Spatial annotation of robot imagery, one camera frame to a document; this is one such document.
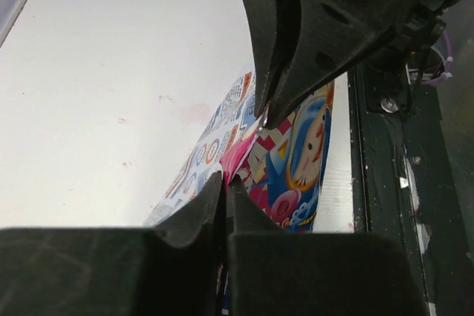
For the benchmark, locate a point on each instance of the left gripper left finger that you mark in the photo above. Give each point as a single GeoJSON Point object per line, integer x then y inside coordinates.
{"type": "Point", "coordinates": [173, 268]}

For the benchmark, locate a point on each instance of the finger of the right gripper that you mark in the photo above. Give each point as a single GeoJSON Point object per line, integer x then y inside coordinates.
{"type": "Point", "coordinates": [333, 35]}
{"type": "Point", "coordinates": [263, 17]}

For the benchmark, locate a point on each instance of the pink pet food bag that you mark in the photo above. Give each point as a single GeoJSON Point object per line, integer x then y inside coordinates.
{"type": "Point", "coordinates": [281, 169]}

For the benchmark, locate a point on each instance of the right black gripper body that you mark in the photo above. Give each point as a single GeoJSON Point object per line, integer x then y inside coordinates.
{"type": "Point", "coordinates": [419, 28]}

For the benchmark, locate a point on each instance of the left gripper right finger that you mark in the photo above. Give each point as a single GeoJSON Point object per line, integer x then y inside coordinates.
{"type": "Point", "coordinates": [274, 272]}

